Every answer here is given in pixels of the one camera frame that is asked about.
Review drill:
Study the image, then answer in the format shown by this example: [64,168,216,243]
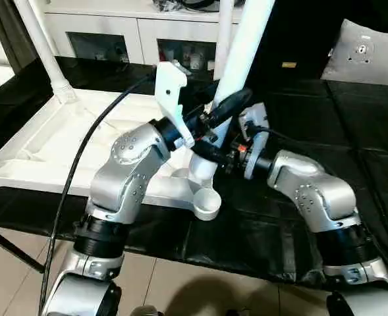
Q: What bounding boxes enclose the light grey pillow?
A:
[320,18,388,87]

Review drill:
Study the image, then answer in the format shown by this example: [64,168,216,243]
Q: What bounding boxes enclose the small clutter pile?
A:
[154,0,186,14]

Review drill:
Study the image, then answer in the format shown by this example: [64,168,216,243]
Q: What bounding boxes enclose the dark robot body part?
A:
[129,305,163,316]

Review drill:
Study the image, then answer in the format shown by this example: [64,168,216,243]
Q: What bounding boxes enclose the white plastic table top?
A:
[0,86,223,222]

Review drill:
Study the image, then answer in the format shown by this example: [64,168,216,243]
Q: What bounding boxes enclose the black work mat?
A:
[0,56,388,290]

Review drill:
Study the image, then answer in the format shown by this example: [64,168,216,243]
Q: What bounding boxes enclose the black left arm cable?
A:
[38,65,176,316]

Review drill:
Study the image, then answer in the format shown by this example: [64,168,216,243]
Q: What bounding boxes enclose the grey round helmet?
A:
[184,0,222,11]

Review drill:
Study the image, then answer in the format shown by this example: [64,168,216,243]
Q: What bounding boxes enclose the white plastic table leg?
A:
[13,0,78,105]
[188,0,276,192]
[211,0,238,84]

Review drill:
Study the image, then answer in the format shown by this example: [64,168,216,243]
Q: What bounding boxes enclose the white glass-door cabinet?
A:
[42,0,247,66]

